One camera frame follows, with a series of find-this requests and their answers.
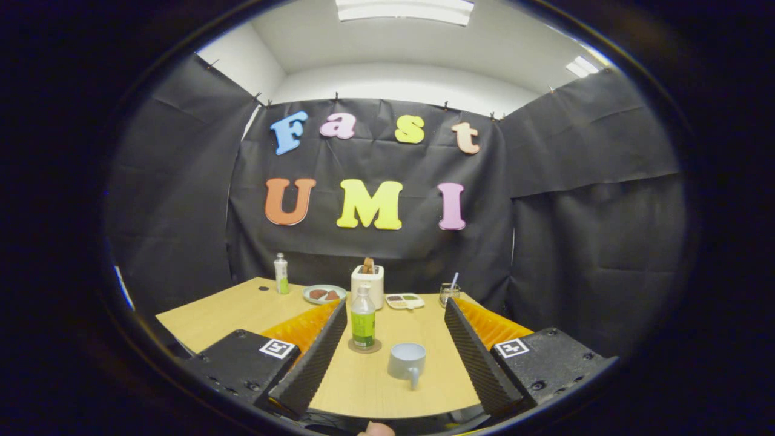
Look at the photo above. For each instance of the white toaster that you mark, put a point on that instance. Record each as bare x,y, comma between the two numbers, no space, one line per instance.
376,287

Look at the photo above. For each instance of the slim white bottle green label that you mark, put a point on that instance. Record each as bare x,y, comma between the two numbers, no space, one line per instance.
281,278

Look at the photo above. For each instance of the clear glass tumbler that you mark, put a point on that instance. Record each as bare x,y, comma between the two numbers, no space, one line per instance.
448,298

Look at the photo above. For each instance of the pale green plate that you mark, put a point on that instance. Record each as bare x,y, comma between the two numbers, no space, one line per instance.
315,301

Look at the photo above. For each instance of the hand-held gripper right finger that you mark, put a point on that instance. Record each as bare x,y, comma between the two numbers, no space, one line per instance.
478,363

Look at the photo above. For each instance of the white divided snack tray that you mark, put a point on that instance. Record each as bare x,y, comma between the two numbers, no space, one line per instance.
404,301

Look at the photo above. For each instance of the white straw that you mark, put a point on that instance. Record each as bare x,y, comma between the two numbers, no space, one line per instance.
455,280

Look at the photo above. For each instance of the large ceiling light panel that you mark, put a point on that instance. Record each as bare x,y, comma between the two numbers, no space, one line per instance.
405,11

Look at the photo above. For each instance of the pale grey cup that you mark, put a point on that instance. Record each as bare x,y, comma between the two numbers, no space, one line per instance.
407,362

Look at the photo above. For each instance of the round brown coaster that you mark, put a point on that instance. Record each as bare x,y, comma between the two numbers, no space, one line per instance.
378,348

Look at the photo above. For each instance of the wooden table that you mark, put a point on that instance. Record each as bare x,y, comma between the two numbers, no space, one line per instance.
387,393

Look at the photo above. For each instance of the small ceiling light panel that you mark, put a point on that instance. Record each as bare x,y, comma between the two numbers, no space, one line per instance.
581,66

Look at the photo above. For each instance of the brown toast slice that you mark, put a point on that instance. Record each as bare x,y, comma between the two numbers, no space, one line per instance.
368,266

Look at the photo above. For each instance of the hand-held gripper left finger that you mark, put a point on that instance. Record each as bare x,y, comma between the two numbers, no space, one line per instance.
315,363

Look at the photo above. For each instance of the brown meat piece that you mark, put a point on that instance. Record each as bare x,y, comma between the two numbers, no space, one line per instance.
333,295
318,294

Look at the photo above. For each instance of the clear juice bottle green label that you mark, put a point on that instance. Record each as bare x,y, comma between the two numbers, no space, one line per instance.
363,327

